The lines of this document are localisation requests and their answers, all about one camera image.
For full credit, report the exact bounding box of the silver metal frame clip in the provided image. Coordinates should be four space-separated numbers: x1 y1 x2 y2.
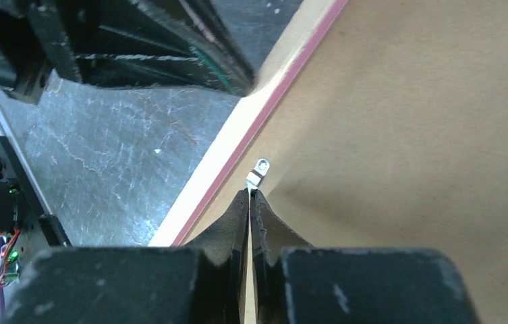
246 158 271 190

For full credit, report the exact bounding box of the pink wooden picture frame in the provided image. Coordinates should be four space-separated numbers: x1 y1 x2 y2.
148 0 347 247

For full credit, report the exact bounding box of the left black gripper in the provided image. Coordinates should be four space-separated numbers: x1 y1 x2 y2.
0 1 255 104

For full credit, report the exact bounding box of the brown cardboard backing board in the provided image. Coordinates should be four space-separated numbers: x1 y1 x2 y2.
190 1 508 323

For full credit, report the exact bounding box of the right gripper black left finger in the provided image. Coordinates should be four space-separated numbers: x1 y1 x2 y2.
2 190 250 323

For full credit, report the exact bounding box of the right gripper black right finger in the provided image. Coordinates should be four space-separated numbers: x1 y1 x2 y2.
250 190 480 323

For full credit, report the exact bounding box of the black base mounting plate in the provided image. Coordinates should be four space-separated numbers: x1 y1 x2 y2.
0 136 72 268

